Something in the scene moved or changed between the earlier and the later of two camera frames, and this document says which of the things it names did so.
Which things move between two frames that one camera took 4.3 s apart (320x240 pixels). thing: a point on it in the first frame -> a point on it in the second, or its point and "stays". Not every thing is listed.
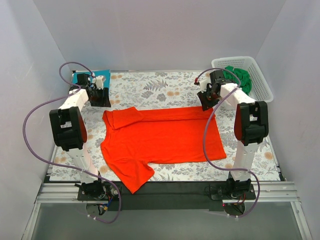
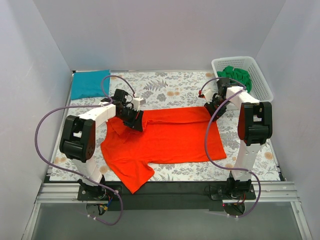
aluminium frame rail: x=265 y=192 stays
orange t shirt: x=133 y=138 stays
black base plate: x=166 y=196 stays
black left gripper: x=100 y=97 -> x=133 y=119
